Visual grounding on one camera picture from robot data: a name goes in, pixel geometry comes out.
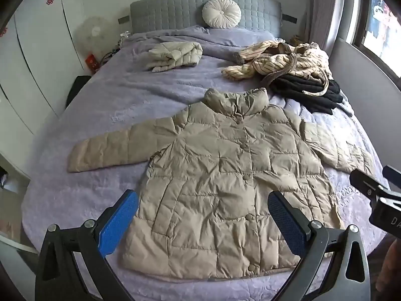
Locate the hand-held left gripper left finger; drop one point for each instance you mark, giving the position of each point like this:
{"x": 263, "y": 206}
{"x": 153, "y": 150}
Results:
{"x": 120, "y": 219}

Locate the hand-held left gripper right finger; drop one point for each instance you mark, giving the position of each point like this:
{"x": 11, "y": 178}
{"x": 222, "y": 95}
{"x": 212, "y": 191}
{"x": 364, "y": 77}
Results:
{"x": 286, "y": 222}

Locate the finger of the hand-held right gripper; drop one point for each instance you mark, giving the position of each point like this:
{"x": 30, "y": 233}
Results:
{"x": 393, "y": 177}
{"x": 368, "y": 183}

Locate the beige puffer jacket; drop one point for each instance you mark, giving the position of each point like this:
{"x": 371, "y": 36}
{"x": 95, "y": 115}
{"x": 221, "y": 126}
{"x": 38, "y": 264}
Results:
{"x": 219, "y": 178}

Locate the person's right hand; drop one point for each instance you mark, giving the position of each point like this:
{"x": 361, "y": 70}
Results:
{"x": 391, "y": 266}

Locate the black garment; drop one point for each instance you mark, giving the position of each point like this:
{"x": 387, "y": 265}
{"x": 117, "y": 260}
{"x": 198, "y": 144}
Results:
{"x": 307, "y": 94}

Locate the bed with purple cover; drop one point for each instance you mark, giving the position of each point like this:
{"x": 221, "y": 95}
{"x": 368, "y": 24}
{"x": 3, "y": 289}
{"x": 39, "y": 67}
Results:
{"x": 125, "y": 100}

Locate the cream striped robe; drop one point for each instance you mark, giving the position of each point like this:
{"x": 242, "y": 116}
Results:
{"x": 282, "y": 59}

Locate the window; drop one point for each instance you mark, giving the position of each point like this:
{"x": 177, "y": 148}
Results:
{"x": 382, "y": 22}

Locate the red box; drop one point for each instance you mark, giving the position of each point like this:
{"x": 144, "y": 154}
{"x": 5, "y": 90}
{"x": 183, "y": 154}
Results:
{"x": 91, "y": 61}

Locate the folded cream puffer jacket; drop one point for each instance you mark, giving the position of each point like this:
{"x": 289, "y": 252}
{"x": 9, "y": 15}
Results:
{"x": 177, "y": 55}

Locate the white wardrobe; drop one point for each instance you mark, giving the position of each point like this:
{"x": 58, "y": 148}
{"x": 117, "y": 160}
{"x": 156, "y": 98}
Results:
{"x": 31, "y": 69}

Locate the grey curtain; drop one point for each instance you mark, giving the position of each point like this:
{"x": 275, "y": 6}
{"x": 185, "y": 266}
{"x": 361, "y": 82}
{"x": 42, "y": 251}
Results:
{"x": 335, "y": 6}

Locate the white power strip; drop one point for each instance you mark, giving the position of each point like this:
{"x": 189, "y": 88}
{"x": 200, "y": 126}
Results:
{"x": 125, "y": 34}

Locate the white standing fan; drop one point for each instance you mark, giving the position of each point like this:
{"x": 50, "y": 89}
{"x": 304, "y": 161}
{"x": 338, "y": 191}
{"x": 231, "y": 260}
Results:
{"x": 92, "y": 33}

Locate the grey quilted headboard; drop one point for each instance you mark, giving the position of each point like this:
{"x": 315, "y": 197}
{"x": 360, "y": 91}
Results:
{"x": 175, "y": 9}

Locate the round cream cushion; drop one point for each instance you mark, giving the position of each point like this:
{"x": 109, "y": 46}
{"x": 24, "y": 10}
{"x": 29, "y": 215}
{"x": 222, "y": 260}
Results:
{"x": 221, "y": 12}

